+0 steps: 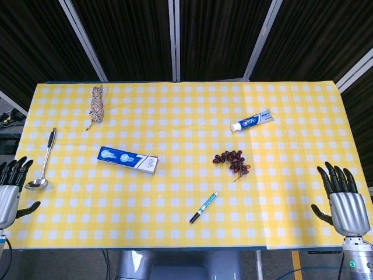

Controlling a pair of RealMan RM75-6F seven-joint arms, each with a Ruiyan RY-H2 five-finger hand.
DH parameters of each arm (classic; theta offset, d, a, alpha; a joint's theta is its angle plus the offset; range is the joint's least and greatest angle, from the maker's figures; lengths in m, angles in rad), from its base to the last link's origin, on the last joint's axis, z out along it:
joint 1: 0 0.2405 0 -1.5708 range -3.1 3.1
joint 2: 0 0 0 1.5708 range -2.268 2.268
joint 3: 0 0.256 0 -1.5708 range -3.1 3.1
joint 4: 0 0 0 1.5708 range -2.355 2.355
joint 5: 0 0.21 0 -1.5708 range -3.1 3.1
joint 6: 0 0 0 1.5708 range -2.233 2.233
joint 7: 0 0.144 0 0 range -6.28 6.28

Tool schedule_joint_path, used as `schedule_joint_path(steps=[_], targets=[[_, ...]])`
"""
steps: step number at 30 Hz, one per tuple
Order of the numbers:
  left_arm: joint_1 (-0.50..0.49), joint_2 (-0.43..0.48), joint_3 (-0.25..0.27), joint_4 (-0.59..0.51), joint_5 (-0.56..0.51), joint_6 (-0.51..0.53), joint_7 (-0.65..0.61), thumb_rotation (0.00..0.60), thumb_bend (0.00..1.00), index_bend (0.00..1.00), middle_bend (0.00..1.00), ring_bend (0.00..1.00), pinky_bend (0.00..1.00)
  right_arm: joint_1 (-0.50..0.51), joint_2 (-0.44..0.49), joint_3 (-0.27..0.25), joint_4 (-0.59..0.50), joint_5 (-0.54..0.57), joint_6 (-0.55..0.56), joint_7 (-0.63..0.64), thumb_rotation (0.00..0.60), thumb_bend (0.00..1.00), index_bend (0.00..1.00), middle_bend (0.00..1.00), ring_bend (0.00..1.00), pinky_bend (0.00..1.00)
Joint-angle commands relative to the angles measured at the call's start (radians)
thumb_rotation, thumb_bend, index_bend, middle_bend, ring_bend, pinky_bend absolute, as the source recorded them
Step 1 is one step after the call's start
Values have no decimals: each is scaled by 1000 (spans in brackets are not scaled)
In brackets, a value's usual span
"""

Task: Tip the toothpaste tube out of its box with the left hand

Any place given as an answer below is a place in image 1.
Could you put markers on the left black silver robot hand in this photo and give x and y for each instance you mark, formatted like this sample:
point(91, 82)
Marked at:
point(7, 198)

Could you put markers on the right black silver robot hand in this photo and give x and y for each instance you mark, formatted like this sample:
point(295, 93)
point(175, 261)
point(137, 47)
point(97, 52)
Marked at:
point(348, 210)

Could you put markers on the blue white toothpaste box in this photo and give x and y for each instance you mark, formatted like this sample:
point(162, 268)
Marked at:
point(128, 160)

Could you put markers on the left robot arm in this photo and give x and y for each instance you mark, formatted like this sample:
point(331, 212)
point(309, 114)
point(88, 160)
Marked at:
point(2, 237)

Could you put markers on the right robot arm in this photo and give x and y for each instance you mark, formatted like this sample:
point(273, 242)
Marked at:
point(357, 259)

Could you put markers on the blue white toothpaste tube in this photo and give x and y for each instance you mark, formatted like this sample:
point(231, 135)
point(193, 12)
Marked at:
point(253, 120)

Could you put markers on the white table leg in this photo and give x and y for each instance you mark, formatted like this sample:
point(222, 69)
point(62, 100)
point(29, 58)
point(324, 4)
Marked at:
point(259, 265)

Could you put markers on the dark red grape bunch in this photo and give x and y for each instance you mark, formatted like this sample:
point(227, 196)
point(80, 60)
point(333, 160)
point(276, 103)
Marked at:
point(234, 161)

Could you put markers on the green black marker pen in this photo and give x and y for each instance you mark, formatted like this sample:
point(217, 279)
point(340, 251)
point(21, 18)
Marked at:
point(204, 207)

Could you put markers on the black corrugated screen panel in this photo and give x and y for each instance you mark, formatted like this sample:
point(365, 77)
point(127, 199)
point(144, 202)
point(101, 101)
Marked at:
point(32, 43)
point(317, 38)
point(215, 38)
point(128, 38)

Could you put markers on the grey robot torso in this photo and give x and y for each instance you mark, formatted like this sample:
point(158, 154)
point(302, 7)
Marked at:
point(177, 266)

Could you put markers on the yellow white checkered tablecloth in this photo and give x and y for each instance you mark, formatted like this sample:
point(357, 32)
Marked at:
point(186, 131)

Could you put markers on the white screen frame post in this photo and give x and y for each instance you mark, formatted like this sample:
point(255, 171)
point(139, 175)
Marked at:
point(260, 41)
point(13, 103)
point(84, 41)
point(355, 68)
point(174, 41)

